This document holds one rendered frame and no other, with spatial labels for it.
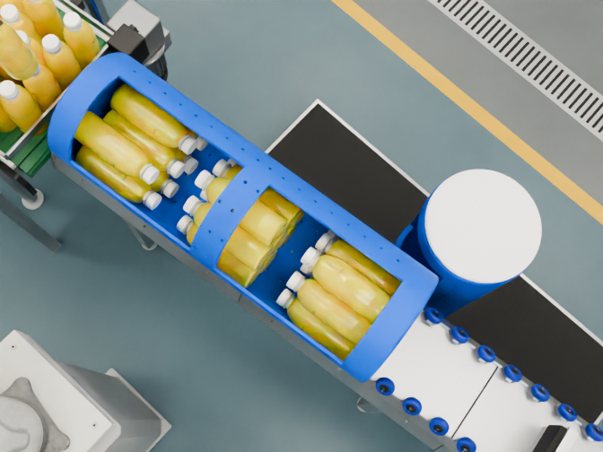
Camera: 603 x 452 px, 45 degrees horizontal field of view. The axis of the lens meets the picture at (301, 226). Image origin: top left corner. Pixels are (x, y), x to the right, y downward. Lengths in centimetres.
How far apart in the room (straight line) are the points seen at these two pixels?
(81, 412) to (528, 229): 109
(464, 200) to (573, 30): 168
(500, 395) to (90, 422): 94
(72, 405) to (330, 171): 139
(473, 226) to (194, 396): 132
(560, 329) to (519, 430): 95
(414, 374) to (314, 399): 94
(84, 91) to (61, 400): 66
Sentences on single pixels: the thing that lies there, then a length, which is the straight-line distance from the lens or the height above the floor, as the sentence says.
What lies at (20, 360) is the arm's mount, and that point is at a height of 105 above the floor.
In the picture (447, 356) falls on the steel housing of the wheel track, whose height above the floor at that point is 93.
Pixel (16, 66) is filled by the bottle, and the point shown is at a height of 126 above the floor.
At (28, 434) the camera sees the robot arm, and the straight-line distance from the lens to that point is 152.
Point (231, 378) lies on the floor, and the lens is 269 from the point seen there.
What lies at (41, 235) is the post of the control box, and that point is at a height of 21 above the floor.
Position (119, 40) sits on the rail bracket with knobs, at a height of 100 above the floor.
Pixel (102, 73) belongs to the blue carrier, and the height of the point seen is 123.
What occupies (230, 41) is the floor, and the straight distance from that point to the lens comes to 306.
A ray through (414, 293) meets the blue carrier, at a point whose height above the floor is 122.
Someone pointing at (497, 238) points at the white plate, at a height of 104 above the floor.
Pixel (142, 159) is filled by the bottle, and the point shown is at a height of 114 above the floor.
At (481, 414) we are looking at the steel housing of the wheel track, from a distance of 183.
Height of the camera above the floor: 268
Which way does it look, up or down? 75 degrees down
